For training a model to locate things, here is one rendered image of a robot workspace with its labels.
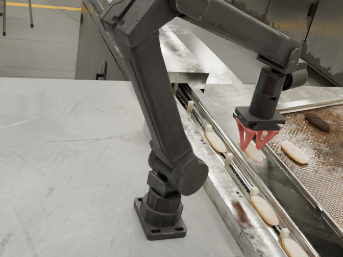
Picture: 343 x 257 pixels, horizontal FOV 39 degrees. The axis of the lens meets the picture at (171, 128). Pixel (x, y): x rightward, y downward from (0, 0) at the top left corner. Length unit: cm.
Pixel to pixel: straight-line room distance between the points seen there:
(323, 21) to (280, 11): 65
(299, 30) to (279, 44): 354
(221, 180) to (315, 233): 24
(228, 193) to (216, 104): 54
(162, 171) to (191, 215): 16
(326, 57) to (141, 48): 353
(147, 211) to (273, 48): 41
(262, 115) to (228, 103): 54
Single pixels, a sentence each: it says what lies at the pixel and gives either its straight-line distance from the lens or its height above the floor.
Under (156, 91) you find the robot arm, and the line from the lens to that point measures 79.
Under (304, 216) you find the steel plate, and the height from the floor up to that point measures 82.
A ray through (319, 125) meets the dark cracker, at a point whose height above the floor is 93.
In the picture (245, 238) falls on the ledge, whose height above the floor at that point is 86.
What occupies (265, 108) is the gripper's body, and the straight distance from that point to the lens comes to 108.
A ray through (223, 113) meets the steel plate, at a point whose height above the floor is 82.
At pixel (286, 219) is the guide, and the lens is 109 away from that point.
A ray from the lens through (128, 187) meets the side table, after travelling 112.
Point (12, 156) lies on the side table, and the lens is 119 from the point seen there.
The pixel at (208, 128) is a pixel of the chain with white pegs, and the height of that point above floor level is 86.
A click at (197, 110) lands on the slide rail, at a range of 145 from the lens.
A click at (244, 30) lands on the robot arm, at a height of 124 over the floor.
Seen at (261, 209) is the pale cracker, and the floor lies 86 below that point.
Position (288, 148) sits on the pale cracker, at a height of 91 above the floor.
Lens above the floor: 149
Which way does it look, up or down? 29 degrees down
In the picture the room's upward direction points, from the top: 12 degrees clockwise
